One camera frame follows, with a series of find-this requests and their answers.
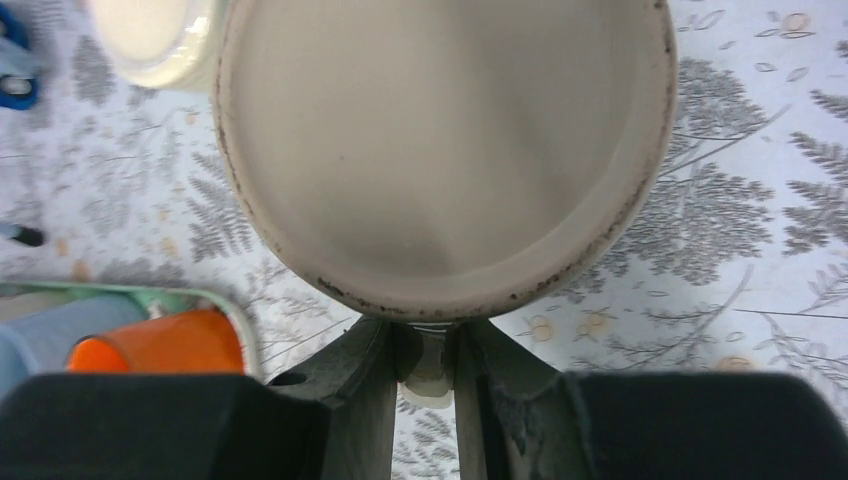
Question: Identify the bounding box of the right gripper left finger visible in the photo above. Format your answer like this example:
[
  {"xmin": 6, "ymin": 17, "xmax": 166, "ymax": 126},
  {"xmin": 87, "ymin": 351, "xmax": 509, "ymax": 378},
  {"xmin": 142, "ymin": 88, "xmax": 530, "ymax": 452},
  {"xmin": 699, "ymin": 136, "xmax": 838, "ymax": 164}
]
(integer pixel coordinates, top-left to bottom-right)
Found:
[{"xmin": 1, "ymin": 319, "xmax": 396, "ymax": 479}]

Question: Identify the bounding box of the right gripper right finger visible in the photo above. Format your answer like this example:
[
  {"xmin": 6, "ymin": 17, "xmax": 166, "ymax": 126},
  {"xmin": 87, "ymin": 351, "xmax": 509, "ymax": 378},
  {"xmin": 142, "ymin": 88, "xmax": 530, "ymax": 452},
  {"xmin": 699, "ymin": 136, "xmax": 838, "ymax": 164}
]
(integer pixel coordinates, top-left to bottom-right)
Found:
[{"xmin": 455, "ymin": 321, "xmax": 847, "ymax": 479}]

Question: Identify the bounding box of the orange mug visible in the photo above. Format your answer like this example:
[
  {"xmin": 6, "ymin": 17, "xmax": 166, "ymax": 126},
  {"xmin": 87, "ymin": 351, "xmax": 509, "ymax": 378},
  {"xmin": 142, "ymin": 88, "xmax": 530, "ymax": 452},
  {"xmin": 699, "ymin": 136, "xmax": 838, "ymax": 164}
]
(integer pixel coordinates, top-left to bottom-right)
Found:
[{"xmin": 66, "ymin": 309, "xmax": 247, "ymax": 374}]

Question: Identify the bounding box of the seahorse pattern mug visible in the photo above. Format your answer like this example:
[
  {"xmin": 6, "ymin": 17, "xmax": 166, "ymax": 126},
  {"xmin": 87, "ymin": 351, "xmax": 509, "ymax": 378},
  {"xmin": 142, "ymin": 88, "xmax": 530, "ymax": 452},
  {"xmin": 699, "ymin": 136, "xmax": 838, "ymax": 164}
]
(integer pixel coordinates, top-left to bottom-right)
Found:
[{"xmin": 213, "ymin": 0, "xmax": 680, "ymax": 411}]

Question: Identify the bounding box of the light blue ribbed mug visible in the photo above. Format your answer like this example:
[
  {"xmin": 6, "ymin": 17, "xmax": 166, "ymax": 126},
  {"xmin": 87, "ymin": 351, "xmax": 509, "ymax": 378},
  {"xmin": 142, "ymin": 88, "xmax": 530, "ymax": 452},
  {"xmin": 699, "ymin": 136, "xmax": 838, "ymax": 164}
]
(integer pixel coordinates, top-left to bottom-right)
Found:
[{"xmin": 1, "ymin": 292, "xmax": 148, "ymax": 395}]

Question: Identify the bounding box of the cream ribbed mug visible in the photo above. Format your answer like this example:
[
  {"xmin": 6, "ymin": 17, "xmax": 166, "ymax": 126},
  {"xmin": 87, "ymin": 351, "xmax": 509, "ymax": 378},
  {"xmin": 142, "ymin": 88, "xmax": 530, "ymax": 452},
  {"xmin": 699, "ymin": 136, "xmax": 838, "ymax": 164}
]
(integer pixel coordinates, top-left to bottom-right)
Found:
[{"xmin": 86, "ymin": 0, "xmax": 228, "ymax": 93}]

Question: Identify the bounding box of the green floral tray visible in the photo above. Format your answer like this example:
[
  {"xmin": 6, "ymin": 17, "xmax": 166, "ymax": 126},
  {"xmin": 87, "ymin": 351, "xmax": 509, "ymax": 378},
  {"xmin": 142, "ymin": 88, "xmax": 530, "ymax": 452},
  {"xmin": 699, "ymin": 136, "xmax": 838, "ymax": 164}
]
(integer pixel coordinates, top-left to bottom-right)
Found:
[{"xmin": 1, "ymin": 280, "xmax": 265, "ymax": 380}]

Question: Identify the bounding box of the floral tablecloth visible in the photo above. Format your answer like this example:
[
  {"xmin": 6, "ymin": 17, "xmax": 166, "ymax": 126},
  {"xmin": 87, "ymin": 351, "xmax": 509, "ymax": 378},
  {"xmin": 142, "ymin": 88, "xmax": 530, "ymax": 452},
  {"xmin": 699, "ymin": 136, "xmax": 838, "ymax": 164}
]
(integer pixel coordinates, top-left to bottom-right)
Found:
[{"xmin": 1, "ymin": 1, "xmax": 847, "ymax": 479}]

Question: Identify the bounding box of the blue tripod stand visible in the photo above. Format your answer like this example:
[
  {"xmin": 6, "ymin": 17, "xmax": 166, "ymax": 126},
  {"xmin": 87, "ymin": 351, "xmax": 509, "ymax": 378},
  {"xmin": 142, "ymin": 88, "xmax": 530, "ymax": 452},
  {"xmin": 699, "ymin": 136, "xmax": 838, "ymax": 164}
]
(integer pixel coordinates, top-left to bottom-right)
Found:
[{"xmin": 1, "ymin": 222, "xmax": 45, "ymax": 247}]

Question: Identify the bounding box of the blue toy car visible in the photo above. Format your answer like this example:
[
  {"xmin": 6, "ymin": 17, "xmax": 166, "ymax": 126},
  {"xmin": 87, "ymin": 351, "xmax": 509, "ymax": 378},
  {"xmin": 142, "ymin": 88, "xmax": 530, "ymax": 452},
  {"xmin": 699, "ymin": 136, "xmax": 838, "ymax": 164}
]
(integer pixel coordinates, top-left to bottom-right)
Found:
[{"xmin": 1, "ymin": 4, "xmax": 42, "ymax": 111}]

